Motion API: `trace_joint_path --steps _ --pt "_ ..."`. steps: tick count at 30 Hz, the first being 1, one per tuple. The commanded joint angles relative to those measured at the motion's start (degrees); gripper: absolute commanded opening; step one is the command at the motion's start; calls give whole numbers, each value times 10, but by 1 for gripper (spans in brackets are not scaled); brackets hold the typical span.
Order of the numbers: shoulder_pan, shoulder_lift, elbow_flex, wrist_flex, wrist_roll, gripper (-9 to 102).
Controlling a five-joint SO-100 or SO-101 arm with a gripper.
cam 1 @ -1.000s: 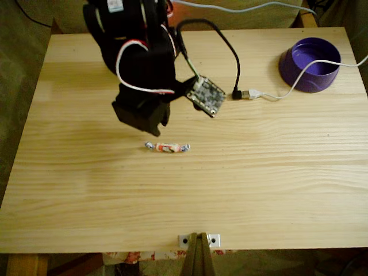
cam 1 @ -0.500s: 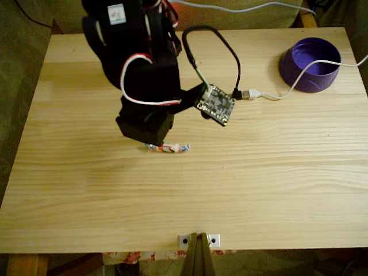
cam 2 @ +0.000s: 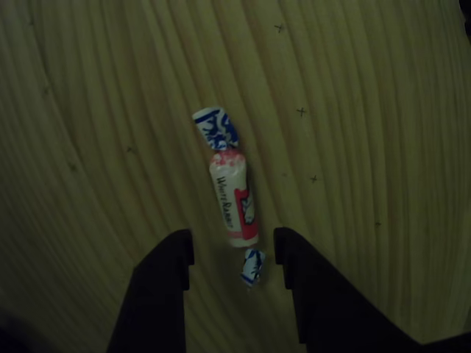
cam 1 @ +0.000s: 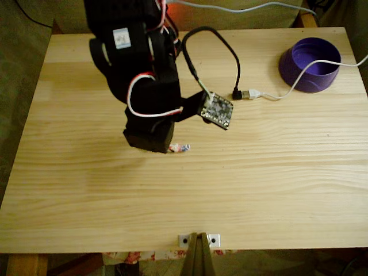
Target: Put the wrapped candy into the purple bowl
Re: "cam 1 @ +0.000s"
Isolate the White Rabbit candy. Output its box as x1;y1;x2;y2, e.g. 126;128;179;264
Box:
168;143;191;154

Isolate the purple plastic bowl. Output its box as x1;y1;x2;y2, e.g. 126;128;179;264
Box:
278;37;342;94

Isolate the wooden table leg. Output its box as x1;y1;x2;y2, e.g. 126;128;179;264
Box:
5;253;48;276

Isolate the white red servo wire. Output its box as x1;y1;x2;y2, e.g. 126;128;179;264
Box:
126;71;185;118

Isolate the bare camera circuit board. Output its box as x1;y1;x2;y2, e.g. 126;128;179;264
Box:
200;91;234;131

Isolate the black camera cable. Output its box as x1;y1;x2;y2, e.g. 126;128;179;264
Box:
182;26;244;101

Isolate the small metal corner bracket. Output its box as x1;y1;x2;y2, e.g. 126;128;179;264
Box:
178;233;192;248
207;233;221;248

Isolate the white USB cable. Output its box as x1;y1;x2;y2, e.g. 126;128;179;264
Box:
243;54;368;101

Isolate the thin grey cable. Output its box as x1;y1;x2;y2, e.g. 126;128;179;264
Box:
166;0;317;16

